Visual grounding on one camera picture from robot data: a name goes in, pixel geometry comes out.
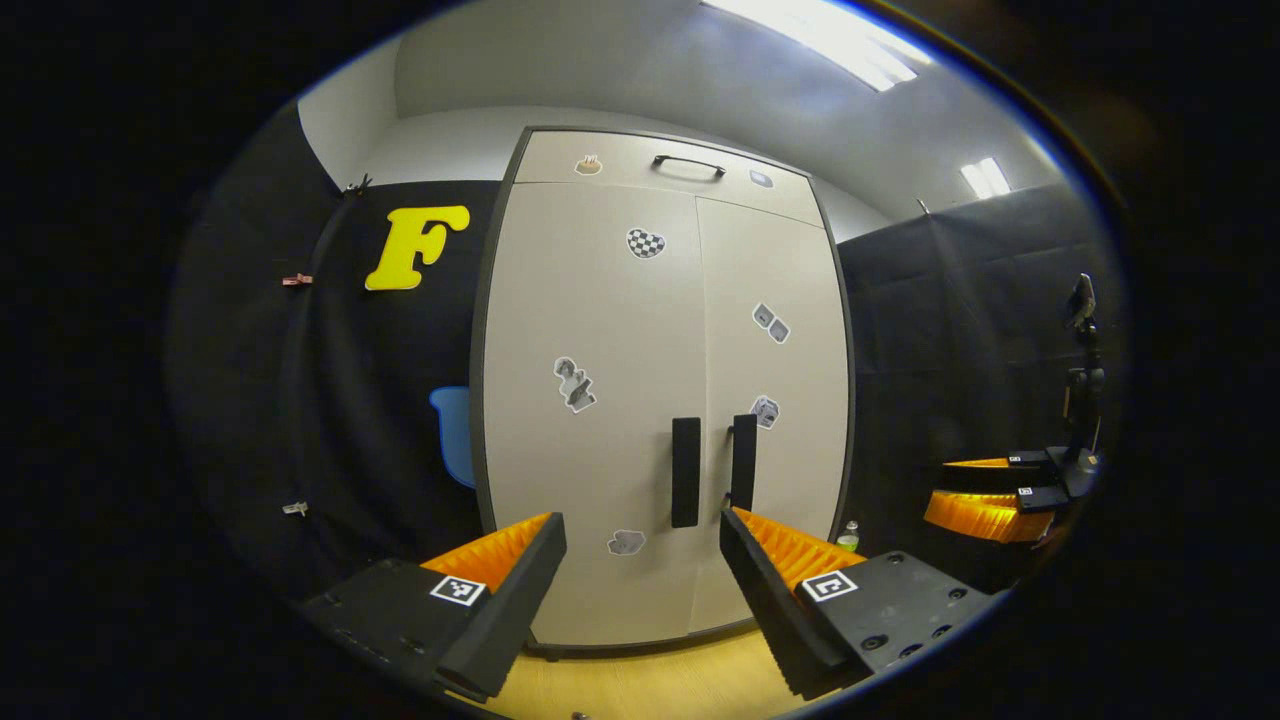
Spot long ceiling light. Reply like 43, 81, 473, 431
700, 0, 936, 93

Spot black door handle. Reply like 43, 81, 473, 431
671, 417, 702, 529
730, 413, 758, 513

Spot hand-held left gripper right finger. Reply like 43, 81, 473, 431
720, 497, 1006, 701

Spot beige cabinet drawer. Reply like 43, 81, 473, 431
513, 130, 826, 226

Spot small ceiling light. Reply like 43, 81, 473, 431
960, 157, 1013, 199

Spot white cabinet door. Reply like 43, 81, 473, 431
690, 197, 851, 636
483, 182, 701, 646

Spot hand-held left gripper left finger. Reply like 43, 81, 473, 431
300, 512, 568, 701

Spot black drawer handle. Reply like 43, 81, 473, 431
652, 154, 728, 179

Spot white shoe cabinet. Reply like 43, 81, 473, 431
470, 127, 856, 656

